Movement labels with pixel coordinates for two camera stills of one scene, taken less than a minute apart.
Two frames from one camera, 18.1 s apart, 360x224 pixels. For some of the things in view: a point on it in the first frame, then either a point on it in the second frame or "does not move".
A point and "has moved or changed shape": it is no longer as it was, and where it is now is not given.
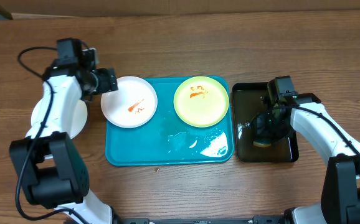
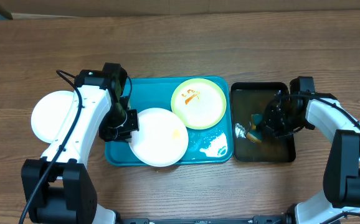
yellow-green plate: (201, 101) does not move
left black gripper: (107, 79) -> (126, 135)
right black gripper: (263, 132) does not move
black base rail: (256, 219) does not move
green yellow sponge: (262, 142) has moved or changed shape
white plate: (132, 106) -> (162, 139)
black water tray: (248, 98) does not move
